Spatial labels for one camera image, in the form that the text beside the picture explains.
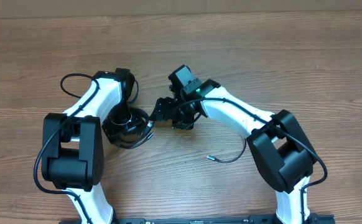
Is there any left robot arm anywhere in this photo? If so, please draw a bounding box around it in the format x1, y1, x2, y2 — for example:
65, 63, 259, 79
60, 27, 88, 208
34, 68, 152, 223

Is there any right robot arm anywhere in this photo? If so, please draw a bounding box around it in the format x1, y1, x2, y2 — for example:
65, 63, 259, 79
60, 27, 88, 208
150, 65, 319, 223

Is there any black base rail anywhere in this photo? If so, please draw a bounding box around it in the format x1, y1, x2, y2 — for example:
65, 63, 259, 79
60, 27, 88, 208
112, 213, 336, 224

